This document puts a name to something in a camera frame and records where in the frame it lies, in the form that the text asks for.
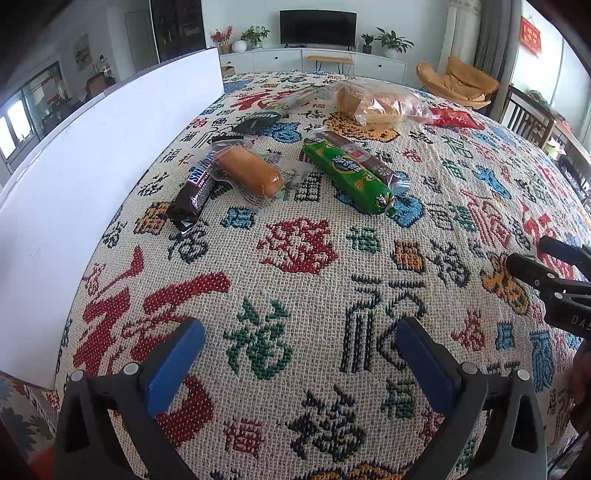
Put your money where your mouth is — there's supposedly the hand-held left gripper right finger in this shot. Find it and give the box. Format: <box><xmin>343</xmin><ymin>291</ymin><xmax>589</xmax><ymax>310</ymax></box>
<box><xmin>396</xmin><ymin>316</ymin><xmax>548</xmax><ymax>480</ymax></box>

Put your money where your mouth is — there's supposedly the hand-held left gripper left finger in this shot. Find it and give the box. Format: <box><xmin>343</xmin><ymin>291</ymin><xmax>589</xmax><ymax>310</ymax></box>
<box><xmin>55</xmin><ymin>318</ymin><xmax>206</xmax><ymax>480</ymax></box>

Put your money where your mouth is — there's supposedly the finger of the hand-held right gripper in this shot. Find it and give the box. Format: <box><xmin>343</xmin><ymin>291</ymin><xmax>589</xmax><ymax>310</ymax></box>
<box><xmin>538</xmin><ymin>236</ymin><xmax>591</xmax><ymax>280</ymax></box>
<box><xmin>505</xmin><ymin>253</ymin><xmax>591</xmax><ymax>296</ymax></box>

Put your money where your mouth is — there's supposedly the red snack packet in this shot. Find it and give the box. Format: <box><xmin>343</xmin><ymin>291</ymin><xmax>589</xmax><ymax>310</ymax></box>
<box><xmin>425</xmin><ymin>106</ymin><xmax>485</xmax><ymax>131</ymax></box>

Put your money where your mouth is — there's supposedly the clear plastic snack packet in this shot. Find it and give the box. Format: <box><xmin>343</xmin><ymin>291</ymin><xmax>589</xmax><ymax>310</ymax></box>
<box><xmin>272</xmin><ymin>85</ymin><xmax>335</xmax><ymax>114</ymax></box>

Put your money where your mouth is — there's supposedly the person's right hand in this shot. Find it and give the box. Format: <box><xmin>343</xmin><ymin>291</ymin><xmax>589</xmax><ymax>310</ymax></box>
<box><xmin>569</xmin><ymin>344</ymin><xmax>591</xmax><ymax>432</ymax></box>

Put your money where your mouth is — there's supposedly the printed woven tablecloth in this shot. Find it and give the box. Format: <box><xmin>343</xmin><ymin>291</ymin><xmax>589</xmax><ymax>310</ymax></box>
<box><xmin>0</xmin><ymin>69</ymin><xmax>591</xmax><ymax>480</ymax></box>

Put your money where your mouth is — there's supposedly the dark wooden chair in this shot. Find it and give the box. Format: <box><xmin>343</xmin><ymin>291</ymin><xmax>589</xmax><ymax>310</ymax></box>
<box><xmin>498</xmin><ymin>84</ymin><xmax>557</xmax><ymax>148</ymax></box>

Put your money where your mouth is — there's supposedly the dark brown chocolate bar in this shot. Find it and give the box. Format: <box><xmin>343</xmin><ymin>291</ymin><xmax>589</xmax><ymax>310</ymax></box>
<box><xmin>166</xmin><ymin>154</ymin><xmax>218</xmax><ymax>232</ymax></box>

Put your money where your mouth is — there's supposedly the orange lounge chair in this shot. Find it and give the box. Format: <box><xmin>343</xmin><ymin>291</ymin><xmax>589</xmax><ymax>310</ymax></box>
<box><xmin>416</xmin><ymin>56</ymin><xmax>501</xmax><ymax>110</ymax></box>

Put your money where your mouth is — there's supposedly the brown sausage packet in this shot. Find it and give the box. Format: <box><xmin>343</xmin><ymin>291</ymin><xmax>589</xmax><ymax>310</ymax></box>
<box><xmin>308</xmin><ymin>129</ymin><xmax>411</xmax><ymax>192</ymax></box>

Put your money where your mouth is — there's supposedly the green snack packet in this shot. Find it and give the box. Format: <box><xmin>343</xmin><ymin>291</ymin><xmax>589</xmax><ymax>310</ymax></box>
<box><xmin>302</xmin><ymin>138</ymin><xmax>397</xmax><ymax>217</ymax></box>

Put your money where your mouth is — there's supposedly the orange bun in clear wrapper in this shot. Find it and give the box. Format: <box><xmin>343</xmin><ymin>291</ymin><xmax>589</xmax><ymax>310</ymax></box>
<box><xmin>210</xmin><ymin>141</ymin><xmax>305</xmax><ymax>208</ymax></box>

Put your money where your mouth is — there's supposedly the white foam board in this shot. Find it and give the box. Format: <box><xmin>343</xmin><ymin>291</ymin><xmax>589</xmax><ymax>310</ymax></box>
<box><xmin>0</xmin><ymin>46</ymin><xmax>225</xmax><ymax>391</ymax></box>

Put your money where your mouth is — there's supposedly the bread loaf in clear bag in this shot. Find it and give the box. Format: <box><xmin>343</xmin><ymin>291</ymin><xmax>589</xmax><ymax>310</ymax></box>
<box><xmin>330</xmin><ymin>80</ymin><xmax>432</xmax><ymax>131</ymax></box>

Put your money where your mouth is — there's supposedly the grey curtain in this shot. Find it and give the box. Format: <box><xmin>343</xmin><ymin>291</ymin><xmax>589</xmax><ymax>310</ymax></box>
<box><xmin>473</xmin><ymin>0</ymin><xmax>525</xmax><ymax>84</ymax></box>

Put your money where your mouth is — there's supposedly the white curtain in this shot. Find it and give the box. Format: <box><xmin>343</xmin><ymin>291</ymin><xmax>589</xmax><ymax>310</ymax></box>
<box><xmin>445</xmin><ymin>0</ymin><xmax>483</xmax><ymax>70</ymax></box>

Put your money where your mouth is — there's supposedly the large leafy potted plant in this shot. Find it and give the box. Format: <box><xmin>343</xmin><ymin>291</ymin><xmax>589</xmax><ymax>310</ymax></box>
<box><xmin>375</xmin><ymin>27</ymin><xmax>415</xmax><ymax>59</ymax></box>

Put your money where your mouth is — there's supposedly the wooden bench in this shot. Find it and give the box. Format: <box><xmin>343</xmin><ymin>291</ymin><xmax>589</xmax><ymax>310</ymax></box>
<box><xmin>307</xmin><ymin>54</ymin><xmax>355</xmax><ymax>75</ymax></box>

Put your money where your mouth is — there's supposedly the window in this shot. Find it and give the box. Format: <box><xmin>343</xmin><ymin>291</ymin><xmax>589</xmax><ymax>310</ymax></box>
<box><xmin>0</xmin><ymin>62</ymin><xmax>63</xmax><ymax>162</ymax></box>

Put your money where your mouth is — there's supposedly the white television cabinet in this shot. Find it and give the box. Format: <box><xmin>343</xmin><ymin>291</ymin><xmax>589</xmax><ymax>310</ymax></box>
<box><xmin>219</xmin><ymin>46</ymin><xmax>408</xmax><ymax>86</ymax></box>

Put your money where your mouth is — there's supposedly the black television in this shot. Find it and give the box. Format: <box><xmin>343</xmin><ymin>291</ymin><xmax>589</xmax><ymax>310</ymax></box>
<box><xmin>279</xmin><ymin>9</ymin><xmax>358</xmax><ymax>48</ymax></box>

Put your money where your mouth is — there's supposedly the red flower arrangement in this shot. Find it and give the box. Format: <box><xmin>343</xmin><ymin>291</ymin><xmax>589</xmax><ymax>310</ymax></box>
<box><xmin>210</xmin><ymin>26</ymin><xmax>234</xmax><ymax>55</ymax></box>

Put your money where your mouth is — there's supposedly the black glass cabinet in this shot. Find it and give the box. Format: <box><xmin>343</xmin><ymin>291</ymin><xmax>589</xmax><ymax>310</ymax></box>
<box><xmin>150</xmin><ymin>0</ymin><xmax>207</xmax><ymax>63</ymax></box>

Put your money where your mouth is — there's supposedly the green potted plant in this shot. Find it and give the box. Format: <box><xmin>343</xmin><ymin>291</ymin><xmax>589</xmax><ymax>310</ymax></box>
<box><xmin>241</xmin><ymin>25</ymin><xmax>271</xmax><ymax>50</ymax></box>

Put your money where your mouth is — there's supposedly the red wall hanging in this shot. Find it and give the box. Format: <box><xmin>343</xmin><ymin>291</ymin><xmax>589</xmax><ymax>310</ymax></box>
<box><xmin>521</xmin><ymin>16</ymin><xmax>543</xmax><ymax>57</ymax></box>

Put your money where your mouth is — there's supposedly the framed wall picture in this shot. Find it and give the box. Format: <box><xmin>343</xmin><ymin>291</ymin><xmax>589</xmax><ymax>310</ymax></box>
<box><xmin>73</xmin><ymin>33</ymin><xmax>93</xmax><ymax>72</ymax></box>

